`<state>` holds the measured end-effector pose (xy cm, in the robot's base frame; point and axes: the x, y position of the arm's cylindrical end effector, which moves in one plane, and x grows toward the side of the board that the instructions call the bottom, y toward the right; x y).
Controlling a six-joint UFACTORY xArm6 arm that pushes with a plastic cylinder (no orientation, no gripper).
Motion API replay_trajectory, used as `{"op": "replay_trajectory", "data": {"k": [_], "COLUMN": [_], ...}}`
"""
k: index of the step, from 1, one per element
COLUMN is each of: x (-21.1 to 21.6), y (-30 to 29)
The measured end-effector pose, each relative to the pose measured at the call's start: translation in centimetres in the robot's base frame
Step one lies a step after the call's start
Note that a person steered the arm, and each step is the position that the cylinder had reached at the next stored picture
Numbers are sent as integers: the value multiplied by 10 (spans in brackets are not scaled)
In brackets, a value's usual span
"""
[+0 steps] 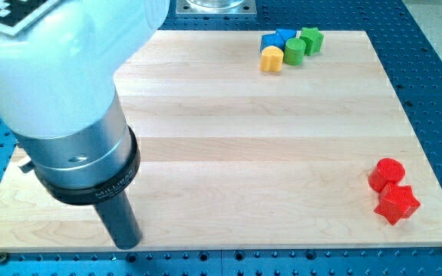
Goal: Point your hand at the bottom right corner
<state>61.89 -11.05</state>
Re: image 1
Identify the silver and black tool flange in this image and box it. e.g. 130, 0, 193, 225
15, 95, 140, 205

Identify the black cylindrical pointer rod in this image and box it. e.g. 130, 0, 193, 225
94, 190, 142, 250

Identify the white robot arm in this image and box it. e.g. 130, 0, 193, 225
0, 0, 170, 249

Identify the light wooden board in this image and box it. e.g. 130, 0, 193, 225
0, 29, 442, 254

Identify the black and white fiducial tag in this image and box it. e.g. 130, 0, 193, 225
0, 0, 61, 36

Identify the yellow heart block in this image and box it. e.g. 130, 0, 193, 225
259, 46, 284, 72

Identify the blue pentagon block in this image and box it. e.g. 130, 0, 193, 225
260, 33, 285, 51

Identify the green cylinder block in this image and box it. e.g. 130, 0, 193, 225
283, 38, 306, 66

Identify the green star block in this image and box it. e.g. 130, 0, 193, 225
299, 27, 325, 56

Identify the red cylinder block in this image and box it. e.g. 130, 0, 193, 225
368, 158, 405, 192

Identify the red star block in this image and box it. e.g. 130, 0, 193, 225
374, 184, 421, 225

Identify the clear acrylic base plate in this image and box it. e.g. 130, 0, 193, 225
174, 0, 257, 18

